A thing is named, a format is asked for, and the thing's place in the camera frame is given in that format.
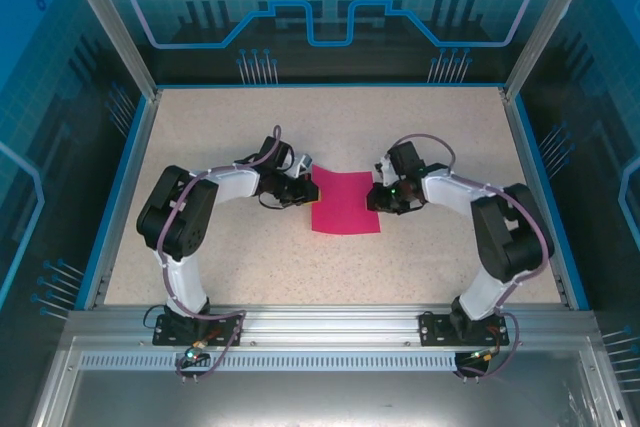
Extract pink paper sheet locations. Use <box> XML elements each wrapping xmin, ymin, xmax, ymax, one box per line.
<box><xmin>309</xmin><ymin>170</ymin><xmax>382</xmax><ymax>236</ymax></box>

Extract grey metal sheet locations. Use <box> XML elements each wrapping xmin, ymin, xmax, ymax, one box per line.
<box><xmin>29</xmin><ymin>336</ymin><xmax>626</xmax><ymax>427</ymax></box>

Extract aluminium mounting beam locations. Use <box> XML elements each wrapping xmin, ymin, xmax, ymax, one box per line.
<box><xmin>64</xmin><ymin>304</ymin><xmax>601</xmax><ymax>348</ymax></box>

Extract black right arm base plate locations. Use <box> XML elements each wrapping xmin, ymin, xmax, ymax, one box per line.
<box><xmin>418</xmin><ymin>310</ymin><xmax>511</xmax><ymax>348</ymax></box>

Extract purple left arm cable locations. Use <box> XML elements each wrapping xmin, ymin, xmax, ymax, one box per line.
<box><xmin>156</xmin><ymin>124</ymin><xmax>286</xmax><ymax>379</ymax></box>

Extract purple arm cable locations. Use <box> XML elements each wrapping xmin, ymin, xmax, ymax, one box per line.
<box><xmin>156</xmin><ymin>124</ymin><xmax>286</xmax><ymax>379</ymax></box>
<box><xmin>387</xmin><ymin>133</ymin><xmax>556</xmax><ymax>381</ymax></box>

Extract slotted grey cable duct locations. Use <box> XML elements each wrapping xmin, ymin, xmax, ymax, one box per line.
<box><xmin>77</xmin><ymin>352</ymin><xmax>464</xmax><ymax>373</ymax></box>

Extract thin black cable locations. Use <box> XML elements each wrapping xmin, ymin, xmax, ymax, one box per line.
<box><xmin>144</xmin><ymin>302</ymin><xmax>169</xmax><ymax>331</ymax></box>

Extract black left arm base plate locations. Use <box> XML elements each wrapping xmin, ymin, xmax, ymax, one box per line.
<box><xmin>151</xmin><ymin>311</ymin><xmax>246</xmax><ymax>348</ymax></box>

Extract cable connector with green light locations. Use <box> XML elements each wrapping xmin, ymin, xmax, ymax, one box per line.
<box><xmin>183</xmin><ymin>339</ymin><xmax>209</xmax><ymax>364</ymax></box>
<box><xmin>467</xmin><ymin>346</ymin><xmax>501</xmax><ymax>364</ymax></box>

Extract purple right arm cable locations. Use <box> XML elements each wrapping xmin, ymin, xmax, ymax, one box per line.
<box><xmin>387</xmin><ymin>133</ymin><xmax>556</xmax><ymax>381</ymax></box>

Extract aluminium frame post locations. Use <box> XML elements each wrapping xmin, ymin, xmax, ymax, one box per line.
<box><xmin>501</xmin><ymin>0</ymin><xmax>587</xmax><ymax>101</ymax></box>
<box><xmin>54</xmin><ymin>0</ymin><xmax>162</xmax><ymax>101</ymax></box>

